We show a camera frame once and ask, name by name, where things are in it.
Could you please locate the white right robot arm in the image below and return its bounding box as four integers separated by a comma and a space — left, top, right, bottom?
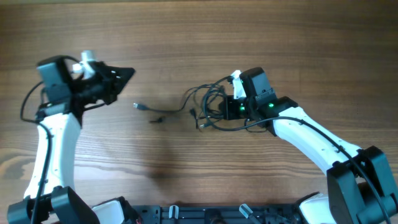
219, 67, 397, 224

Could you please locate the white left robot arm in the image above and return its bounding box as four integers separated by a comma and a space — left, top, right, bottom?
7, 50, 142, 223

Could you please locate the thin black USB cable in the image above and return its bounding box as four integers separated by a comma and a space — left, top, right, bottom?
133, 83, 224, 124

